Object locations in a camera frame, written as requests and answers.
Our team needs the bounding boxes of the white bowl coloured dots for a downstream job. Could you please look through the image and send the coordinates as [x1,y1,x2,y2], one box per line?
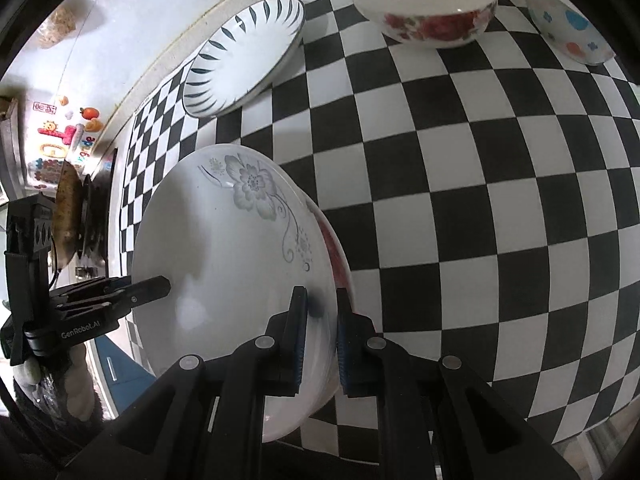
[517,0,616,66]

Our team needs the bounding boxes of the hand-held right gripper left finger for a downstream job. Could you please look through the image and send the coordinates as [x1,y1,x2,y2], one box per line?
[60,286,308,480]

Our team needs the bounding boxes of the black white checkered mat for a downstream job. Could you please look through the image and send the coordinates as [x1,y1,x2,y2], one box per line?
[119,0,640,466]

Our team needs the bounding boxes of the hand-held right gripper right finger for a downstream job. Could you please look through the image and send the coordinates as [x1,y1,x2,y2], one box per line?
[336,287,581,480]

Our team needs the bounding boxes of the person's left forearm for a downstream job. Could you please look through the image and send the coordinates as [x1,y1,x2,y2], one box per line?
[0,370,121,480]

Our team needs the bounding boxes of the white plate grey flower print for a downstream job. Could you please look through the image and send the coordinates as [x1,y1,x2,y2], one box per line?
[131,144,337,443]

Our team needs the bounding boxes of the metal wok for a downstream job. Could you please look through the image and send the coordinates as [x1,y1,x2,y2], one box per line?
[52,160,86,269]

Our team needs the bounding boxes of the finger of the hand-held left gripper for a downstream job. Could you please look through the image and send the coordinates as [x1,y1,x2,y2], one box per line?
[49,278,134,301]
[54,276,172,322]

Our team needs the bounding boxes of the white plate black leaf stripes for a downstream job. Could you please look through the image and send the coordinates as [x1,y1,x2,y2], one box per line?
[182,0,307,119]

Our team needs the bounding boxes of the plastic bag of beige snacks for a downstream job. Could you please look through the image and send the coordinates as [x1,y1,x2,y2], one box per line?
[37,6,81,50]

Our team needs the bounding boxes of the white plate red flower print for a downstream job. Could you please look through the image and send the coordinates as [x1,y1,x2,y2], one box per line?
[303,196,358,322]

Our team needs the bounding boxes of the colourful wall stickers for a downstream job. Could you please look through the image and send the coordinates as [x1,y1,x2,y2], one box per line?
[27,95,104,187]

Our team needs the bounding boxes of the person's left hand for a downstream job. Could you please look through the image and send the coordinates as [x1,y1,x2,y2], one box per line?
[12,345,103,423]

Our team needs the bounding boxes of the blue cabinet door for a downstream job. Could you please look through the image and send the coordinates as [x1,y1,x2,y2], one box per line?
[87,335,157,422]

